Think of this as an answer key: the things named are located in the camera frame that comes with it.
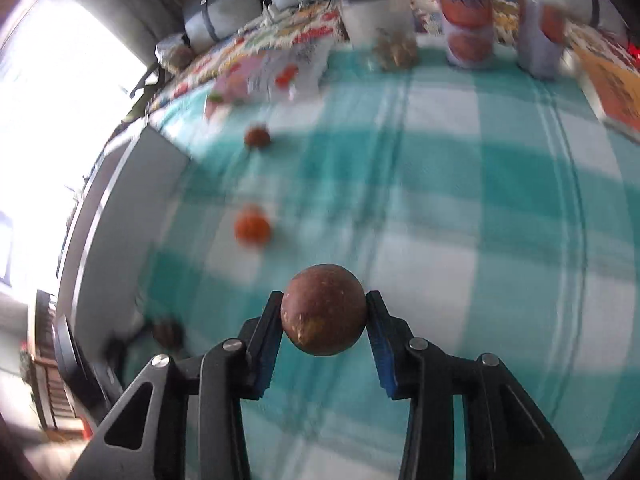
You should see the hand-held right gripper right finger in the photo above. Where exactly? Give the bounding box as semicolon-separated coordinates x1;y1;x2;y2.
365;290;586;480

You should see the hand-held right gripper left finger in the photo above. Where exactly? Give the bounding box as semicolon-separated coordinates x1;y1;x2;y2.
65;290;285;480

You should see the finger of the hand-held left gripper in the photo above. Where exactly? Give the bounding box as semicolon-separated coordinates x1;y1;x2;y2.
106;319;157;362

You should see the brown passion fruit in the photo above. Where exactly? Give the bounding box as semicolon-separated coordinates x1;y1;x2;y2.
152;316;186;351
280;264;368;357
244;125;273;152

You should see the dark curved object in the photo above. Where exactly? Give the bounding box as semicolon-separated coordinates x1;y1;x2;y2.
52;315;123;411

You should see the wooden slatted furniture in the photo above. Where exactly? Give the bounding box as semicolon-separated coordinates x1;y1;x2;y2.
20;290;96;441

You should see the small orange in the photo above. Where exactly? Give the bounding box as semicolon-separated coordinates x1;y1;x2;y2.
234;204;273;248

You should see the pink printed packet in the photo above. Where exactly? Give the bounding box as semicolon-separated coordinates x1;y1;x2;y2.
205;42;331;121

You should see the plastic bag with brown contents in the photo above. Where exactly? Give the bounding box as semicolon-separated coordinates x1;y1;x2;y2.
156;35;196;76

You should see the colourful printed blanket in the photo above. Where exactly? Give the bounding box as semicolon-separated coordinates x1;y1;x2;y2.
145;0;640;111

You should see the grey curtain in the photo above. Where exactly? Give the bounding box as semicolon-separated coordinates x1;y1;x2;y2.
50;0;186;71

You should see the black lid jar of nuts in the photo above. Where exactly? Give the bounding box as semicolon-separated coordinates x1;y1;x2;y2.
332;0;421;73

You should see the orange book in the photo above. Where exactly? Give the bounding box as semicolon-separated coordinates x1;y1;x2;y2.
570;35;640;143

